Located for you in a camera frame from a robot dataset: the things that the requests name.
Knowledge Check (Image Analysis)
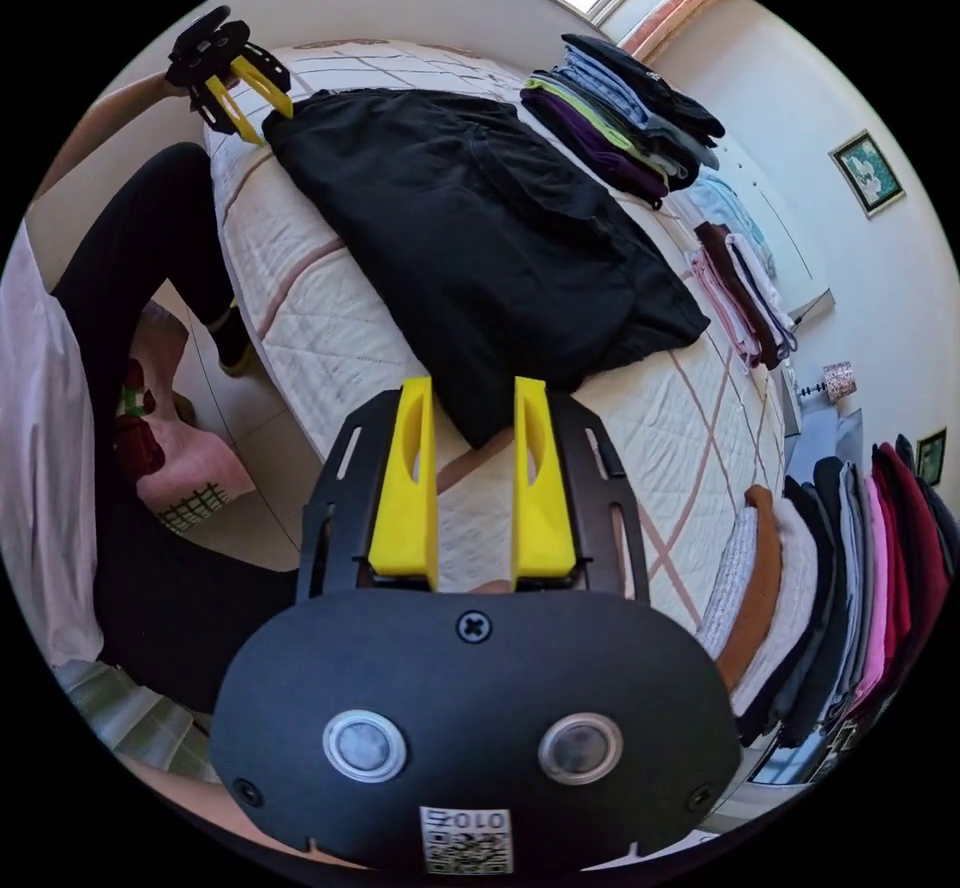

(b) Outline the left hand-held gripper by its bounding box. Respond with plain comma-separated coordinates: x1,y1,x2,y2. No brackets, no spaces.
166,5,295,148

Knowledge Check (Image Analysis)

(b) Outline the pile of clothes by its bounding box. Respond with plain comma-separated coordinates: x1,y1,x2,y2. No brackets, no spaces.
519,32,727,208
688,222,798,373
695,434,960,754

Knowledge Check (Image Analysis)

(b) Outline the pink printed cloth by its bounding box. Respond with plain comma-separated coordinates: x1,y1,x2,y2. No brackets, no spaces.
112,301,258,537

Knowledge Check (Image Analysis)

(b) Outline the light blue folded garment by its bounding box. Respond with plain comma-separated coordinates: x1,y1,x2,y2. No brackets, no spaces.
686,175,779,276

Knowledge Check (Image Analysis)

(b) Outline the large framed wall picture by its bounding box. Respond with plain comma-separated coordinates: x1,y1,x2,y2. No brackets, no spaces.
827,128,908,220

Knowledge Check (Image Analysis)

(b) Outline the small table lamp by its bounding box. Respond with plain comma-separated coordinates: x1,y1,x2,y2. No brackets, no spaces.
821,359,860,405

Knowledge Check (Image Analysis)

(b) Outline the black short sleeve shirt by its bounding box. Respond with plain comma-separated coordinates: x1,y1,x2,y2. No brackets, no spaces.
262,87,711,451

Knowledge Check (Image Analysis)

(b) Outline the bed with quilted cream cover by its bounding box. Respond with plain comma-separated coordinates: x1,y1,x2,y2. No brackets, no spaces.
204,40,834,668

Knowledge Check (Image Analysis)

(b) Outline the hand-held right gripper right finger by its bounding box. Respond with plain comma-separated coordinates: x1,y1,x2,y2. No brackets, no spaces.
512,376,579,582

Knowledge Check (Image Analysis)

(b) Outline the person's body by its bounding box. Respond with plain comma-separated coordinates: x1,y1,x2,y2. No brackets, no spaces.
0,141,301,717

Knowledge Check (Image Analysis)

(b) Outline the small framed wall picture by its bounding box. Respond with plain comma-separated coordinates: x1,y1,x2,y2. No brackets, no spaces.
915,428,949,489

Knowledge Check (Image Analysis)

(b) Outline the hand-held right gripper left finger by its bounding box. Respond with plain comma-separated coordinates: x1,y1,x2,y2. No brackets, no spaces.
367,376,441,594

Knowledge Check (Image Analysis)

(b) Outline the person's right hand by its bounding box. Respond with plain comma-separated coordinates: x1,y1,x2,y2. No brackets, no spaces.
170,771,320,861

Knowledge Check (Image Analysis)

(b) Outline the pink curtain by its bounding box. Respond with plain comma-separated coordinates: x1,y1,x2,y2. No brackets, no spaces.
620,0,738,58

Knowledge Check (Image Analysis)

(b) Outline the person's left forearm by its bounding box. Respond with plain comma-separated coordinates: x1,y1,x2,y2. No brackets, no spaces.
33,77,163,201

